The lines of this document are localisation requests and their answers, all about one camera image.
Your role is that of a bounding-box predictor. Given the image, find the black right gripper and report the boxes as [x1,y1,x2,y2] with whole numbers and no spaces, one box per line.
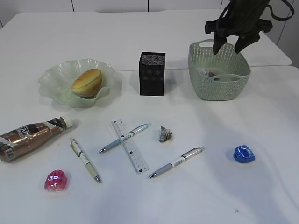
[205,16,273,55]

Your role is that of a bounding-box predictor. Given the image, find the brown bread loaf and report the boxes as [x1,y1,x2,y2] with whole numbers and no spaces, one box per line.
[71,69,103,98]

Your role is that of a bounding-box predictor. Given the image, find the green plastic woven basket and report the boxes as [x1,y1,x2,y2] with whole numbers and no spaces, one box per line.
[188,39,251,101]

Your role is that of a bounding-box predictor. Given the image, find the white paper ball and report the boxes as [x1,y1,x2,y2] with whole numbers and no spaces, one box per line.
[200,69,217,77]

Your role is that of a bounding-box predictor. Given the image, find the beige grip ballpoint pen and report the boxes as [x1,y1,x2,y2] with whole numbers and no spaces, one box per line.
[70,138,101,184]

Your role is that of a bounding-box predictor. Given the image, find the grey grip ballpoint pen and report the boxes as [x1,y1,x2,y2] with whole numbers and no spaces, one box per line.
[149,147,206,179]

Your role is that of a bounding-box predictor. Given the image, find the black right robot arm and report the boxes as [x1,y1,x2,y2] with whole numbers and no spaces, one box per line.
[205,0,273,55]

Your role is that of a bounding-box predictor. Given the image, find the blue grip pen on ruler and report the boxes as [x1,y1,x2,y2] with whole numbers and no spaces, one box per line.
[99,123,151,153]

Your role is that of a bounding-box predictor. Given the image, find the black mesh pen holder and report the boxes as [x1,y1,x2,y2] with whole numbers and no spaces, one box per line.
[139,52,166,96]

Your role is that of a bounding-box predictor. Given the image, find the clear plastic ruler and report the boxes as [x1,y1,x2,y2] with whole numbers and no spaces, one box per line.
[111,120,151,174]

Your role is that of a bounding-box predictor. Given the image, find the green wavy glass plate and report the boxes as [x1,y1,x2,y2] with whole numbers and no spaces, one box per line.
[38,58,115,108]

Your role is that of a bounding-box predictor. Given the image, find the small grey paper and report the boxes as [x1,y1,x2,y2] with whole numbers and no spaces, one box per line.
[159,126,173,143]

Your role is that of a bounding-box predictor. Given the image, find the brown coffee drink bottle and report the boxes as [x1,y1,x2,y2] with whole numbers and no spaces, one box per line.
[0,115,73,162]

